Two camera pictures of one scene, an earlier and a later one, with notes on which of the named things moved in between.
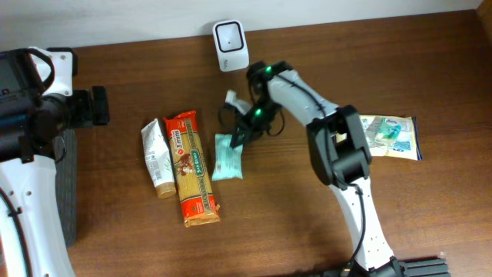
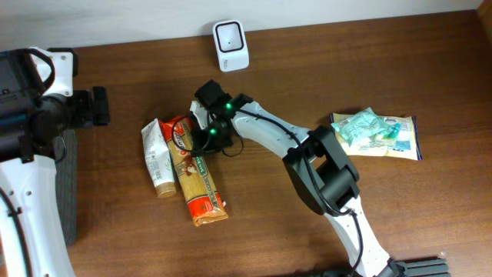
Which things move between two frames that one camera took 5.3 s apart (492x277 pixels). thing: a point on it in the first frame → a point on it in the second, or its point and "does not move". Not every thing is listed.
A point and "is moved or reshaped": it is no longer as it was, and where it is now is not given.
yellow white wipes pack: x=390 y=136 does not move
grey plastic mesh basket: x=65 y=151 does not move
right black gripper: x=250 y=122 → x=207 y=144
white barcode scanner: x=231 y=45 does not move
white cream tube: x=159 y=160 does not move
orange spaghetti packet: x=196 y=185 is moved or reshaped
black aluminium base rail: x=423 y=268 does not move
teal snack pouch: x=227 y=159 → x=359 y=125
